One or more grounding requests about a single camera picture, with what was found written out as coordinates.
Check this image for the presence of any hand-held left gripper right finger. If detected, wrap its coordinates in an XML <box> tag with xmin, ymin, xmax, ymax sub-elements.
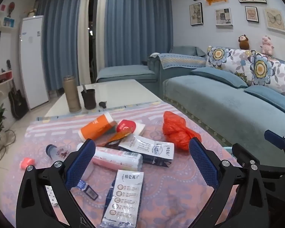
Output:
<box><xmin>188</xmin><ymin>138</ymin><xmax>269</xmax><ymax>228</ymax></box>

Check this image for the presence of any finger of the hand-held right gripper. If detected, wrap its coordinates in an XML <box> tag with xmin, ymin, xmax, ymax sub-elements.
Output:
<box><xmin>232</xmin><ymin>143</ymin><xmax>285</xmax><ymax>174</ymax></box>
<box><xmin>264</xmin><ymin>130</ymin><xmax>285</xmax><ymax>170</ymax></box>

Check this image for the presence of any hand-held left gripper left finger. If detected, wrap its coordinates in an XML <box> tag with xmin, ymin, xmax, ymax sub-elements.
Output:
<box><xmin>15</xmin><ymin>138</ymin><xmax>97</xmax><ymax>228</ymax></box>

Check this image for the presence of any pale blue bin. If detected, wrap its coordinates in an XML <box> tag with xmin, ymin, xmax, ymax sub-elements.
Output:
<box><xmin>224</xmin><ymin>146</ymin><xmax>235</xmax><ymax>158</ymax></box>

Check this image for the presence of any pink tissue pack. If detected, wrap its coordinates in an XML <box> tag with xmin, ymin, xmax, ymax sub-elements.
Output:
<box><xmin>76</xmin><ymin>143</ymin><xmax>143</xmax><ymax>171</ymax></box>

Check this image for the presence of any red plastic bag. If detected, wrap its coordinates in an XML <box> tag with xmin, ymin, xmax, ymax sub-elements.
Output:
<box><xmin>163</xmin><ymin>111</ymin><xmax>202</xmax><ymax>150</ymax></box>

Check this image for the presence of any orange paper cup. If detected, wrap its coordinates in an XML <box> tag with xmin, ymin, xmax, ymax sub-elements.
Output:
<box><xmin>80</xmin><ymin>112</ymin><xmax>117</xmax><ymax>141</ymax></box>

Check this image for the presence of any orange foil wrapper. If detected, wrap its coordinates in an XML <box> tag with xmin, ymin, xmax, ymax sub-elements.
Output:
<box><xmin>104</xmin><ymin>131</ymin><xmax>131</xmax><ymax>148</ymax></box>

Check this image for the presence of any white and navy milk pouch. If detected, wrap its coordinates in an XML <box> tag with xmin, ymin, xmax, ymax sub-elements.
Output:
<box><xmin>117</xmin><ymin>134</ymin><xmax>175</xmax><ymax>168</ymax></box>

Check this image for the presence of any white printed pouch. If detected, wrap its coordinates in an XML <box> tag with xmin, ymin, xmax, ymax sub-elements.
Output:
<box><xmin>100</xmin><ymin>169</ymin><xmax>144</xmax><ymax>228</ymax></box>

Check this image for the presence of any red and white packet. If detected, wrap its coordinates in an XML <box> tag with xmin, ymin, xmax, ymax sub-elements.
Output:
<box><xmin>116</xmin><ymin>119</ymin><xmax>146</xmax><ymax>137</ymax></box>

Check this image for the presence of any small blue black packet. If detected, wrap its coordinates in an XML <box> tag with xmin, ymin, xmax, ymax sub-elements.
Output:
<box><xmin>77</xmin><ymin>180</ymin><xmax>99</xmax><ymax>200</ymax></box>

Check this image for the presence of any blue printed plastic cup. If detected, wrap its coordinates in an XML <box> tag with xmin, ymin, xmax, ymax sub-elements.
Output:
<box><xmin>46</xmin><ymin>144</ymin><xmax>69</xmax><ymax>161</ymax></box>

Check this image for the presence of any blue cushion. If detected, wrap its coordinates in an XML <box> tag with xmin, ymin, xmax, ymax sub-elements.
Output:
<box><xmin>243</xmin><ymin>85</ymin><xmax>285</xmax><ymax>120</ymax></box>
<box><xmin>191</xmin><ymin>67</ymin><xmax>249</xmax><ymax>88</ymax></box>

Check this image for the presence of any white polka dot wrapper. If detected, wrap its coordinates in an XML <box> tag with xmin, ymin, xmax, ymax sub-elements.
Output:
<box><xmin>46</xmin><ymin>185</ymin><xmax>59</xmax><ymax>207</ymax></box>

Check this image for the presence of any small pink wrapper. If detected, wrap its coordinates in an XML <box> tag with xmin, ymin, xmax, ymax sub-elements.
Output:
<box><xmin>20</xmin><ymin>157</ymin><xmax>36</xmax><ymax>170</ymax></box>

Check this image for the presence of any blue sofa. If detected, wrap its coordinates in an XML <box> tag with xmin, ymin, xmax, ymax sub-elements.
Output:
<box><xmin>96</xmin><ymin>46</ymin><xmax>285</xmax><ymax>169</ymax></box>

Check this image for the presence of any dark brown cup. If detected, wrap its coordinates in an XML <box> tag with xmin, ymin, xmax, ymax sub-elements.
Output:
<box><xmin>81</xmin><ymin>89</ymin><xmax>97</xmax><ymax>110</ymax></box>

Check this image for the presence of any gold thermos bottle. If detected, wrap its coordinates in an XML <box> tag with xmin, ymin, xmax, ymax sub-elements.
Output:
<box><xmin>63</xmin><ymin>75</ymin><xmax>81</xmax><ymax>113</ymax></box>

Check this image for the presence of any black guitar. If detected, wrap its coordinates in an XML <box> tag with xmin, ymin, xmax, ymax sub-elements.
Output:
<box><xmin>6</xmin><ymin>59</ymin><xmax>29</xmax><ymax>120</ymax></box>

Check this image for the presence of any pink pig plush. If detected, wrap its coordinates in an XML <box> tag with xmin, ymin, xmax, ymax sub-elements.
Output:
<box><xmin>260</xmin><ymin>36</ymin><xmax>275</xmax><ymax>55</ymax></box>

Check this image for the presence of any brown monkey plush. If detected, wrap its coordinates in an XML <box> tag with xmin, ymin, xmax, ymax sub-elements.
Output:
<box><xmin>238</xmin><ymin>34</ymin><xmax>250</xmax><ymax>50</ymax></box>

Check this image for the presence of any striped blue armrest cover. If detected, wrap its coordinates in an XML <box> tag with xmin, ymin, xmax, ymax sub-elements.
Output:
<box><xmin>156</xmin><ymin>52</ymin><xmax>207</xmax><ymax>70</ymax></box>

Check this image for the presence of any white refrigerator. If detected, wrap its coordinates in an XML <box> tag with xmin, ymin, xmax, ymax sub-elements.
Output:
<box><xmin>19</xmin><ymin>15</ymin><xmax>50</xmax><ymax>111</ymax></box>

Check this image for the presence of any grey blue sofa cloth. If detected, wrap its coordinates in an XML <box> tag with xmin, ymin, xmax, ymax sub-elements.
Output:
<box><xmin>169</xmin><ymin>46</ymin><xmax>206</xmax><ymax>57</ymax></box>

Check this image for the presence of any white shelf with red box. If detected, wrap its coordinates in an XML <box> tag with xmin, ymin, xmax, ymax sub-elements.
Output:
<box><xmin>0</xmin><ymin>71</ymin><xmax>13</xmax><ymax>85</ymax></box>

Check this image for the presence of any butterfly picture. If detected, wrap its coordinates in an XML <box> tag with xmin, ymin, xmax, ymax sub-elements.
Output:
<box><xmin>264</xmin><ymin>8</ymin><xmax>285</xmax><ymax>32</ymax></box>

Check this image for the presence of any blue curtain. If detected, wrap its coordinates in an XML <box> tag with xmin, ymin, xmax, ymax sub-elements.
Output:
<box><xmin>37</xmin><ymin>0</ymin><xmax>83</xmax><ymax>92</ymax></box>
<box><xmin>104</xmin><ymin>0</ymin><xmax>174</xmax><ymax>68</ymax></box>

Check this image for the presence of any black framed crown picture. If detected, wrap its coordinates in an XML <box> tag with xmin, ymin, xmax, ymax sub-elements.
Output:
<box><xmin>245</xmin><ymin>6</ymin><xmax>259</xmax><ymax>23</ymax></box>

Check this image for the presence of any small pale ornament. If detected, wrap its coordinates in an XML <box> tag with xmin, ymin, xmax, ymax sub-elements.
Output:
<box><xmin>26</xmin><ymin>1</ymin><xmax>38</xmax><ymax>17</ymax></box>

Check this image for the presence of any small blue picture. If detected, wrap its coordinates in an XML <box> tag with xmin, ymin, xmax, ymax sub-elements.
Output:
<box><xmin>3</xmin><ymin>17</ymin><xmax>15</xmax><ymax>28</ymax></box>

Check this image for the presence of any floor cable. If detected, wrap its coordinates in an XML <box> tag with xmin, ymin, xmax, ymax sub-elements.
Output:
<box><xmin>0</xmin><ymin>129</ymin><xmax>16</xmax><ymax>164</ymax></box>

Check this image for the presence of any white collage picture frame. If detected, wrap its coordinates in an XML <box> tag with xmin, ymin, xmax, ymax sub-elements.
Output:
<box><xmin>215</xmin><ymin>8</ymin><xmax>233</xmax><ymax>26</ymax></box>

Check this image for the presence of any tall black picture frame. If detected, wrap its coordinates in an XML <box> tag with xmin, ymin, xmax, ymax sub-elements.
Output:
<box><xmin>189</xmin><ymin>2</ymin><xmax>203</xmax><ymax>26</ymax></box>

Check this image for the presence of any white wall shelf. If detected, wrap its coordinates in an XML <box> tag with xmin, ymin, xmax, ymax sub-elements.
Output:
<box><xmin>0</xmin><ymin>18</ymin><xmax>17</xmax><ymax>32</ymax></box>

